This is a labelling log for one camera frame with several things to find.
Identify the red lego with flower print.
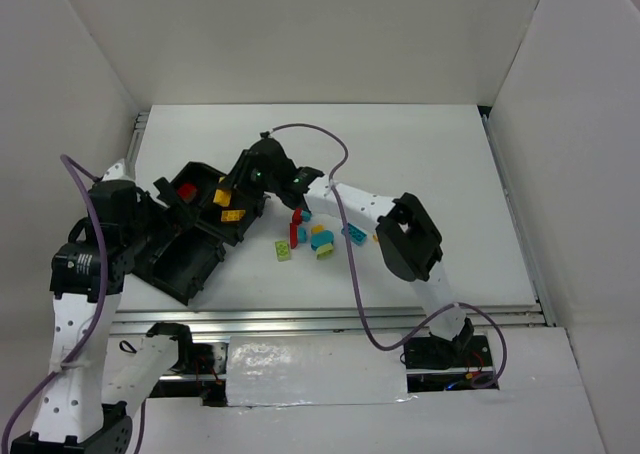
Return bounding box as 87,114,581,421
177,183,198,204

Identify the teal rounded lego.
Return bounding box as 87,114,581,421
310,230,334,251

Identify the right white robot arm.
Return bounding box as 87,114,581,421
221,132,473,368

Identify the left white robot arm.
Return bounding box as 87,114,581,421
1,156,225,453

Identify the aluminium rail frame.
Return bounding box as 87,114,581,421
99,104,557,408

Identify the blue flat lego brick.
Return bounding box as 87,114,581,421
341,223,368,247

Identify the red curved lego lower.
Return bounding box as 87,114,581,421
289,223,299,249

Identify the red arch lego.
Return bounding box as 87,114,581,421
291,208,304,225

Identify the yellow lego brick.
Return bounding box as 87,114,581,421
221,209,246,223

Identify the black four-compartment tray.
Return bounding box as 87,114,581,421
133,161,266,305

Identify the orange-yellow lego brick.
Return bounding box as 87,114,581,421
212,189,232,208

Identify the light green slope lego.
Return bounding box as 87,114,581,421
315,243,334,260

